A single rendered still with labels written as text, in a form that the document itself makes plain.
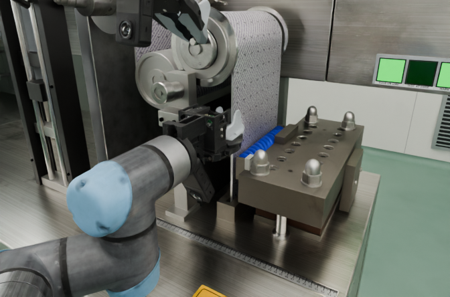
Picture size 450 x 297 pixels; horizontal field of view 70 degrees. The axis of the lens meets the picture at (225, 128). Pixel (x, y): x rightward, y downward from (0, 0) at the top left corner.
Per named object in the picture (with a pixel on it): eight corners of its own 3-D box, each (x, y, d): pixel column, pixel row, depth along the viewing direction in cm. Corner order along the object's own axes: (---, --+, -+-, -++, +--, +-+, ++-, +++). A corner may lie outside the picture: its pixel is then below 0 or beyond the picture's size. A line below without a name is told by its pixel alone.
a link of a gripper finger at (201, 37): (228, 20, 56) (201, -20, 48) (216, 49, 54) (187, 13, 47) (213, 20, 57) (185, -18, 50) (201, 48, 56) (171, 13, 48)
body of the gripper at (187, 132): (234, 108, 54) (192, 130, 44) (234, 154, 57) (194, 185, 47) (197, 102, 57) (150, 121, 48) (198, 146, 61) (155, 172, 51)
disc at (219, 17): (173, 83, 66) (168, 5, 61) (174, 82, 66) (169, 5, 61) (236, 91, 59) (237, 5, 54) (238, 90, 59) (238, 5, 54)
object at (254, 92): (230, 164, 66) (231, 73, 59) (274, 129, 85) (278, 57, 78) (232, 164, 65) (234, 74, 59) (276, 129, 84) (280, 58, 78)
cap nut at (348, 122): (338, 128, 82) (341, 112, 81) (341, 124, 85) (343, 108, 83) (353, 131, 80) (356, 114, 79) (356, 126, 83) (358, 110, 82)
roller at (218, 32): (177, 76, 64) (173, 15, 60) (238, 59, 85) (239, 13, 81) (227, 82, 58) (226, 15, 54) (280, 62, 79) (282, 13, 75)
